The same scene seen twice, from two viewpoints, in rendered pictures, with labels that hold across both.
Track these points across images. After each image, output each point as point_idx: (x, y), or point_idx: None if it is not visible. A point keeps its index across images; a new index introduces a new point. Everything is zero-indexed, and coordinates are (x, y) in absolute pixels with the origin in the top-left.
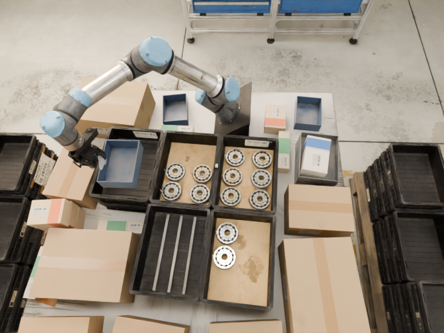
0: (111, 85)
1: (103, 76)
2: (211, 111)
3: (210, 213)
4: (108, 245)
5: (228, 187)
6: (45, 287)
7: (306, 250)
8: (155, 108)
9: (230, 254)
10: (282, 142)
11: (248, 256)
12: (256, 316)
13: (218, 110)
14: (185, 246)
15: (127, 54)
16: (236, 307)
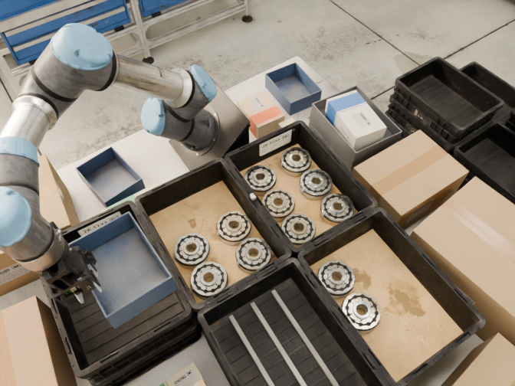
0: (33, 137)
1: (8, 127)
2: (164, 153)
3: (299, 261)
4: None
5: (286, 220)
6: None
7: (448, 224)
8: (72, 195)
9: (365, 300)
10: None
11: (385, 287)
12: (450, 367)
13: (190, 130)
14: (293, 341)
15: (25, 82)
16: (418, 376)
